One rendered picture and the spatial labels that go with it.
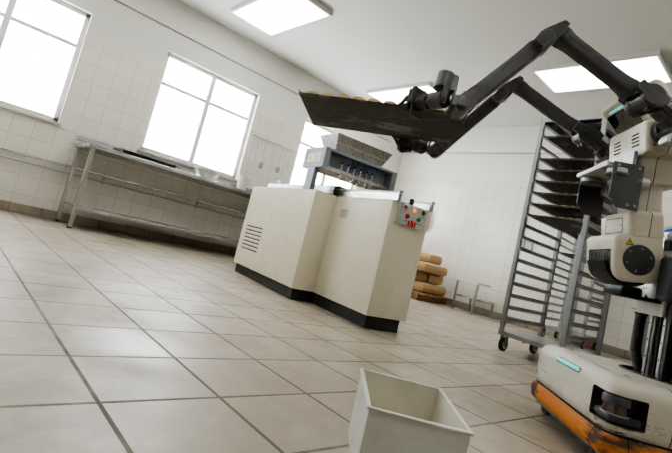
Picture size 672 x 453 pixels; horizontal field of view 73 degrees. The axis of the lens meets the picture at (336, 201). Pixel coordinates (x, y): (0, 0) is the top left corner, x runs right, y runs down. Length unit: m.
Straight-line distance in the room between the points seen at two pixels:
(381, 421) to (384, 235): 2.02
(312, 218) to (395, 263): 0.77
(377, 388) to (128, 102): 5.29
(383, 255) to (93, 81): 4.22
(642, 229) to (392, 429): 1.20
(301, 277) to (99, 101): 3.56
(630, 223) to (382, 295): 1.61
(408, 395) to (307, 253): 2.25
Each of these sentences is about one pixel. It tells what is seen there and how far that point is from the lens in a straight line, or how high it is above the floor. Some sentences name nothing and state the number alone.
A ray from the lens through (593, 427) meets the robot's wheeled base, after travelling 1.73.
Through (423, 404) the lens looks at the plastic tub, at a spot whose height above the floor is 0.11.
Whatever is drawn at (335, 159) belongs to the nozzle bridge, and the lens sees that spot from 3.61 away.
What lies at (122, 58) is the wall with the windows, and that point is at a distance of 6.19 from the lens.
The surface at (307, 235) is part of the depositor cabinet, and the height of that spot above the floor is 0.49.
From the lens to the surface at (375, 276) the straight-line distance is 2.93.
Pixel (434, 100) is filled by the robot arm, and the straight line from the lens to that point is 1.52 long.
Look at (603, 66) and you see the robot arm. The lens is 1.80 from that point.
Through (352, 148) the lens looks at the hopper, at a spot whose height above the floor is 1.25.
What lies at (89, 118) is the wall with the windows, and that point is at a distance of 6.01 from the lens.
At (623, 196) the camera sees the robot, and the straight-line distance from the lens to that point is 1.85.
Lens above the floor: 0.45
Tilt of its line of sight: 6 degrees up
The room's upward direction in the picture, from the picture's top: 14 degrees clockwise
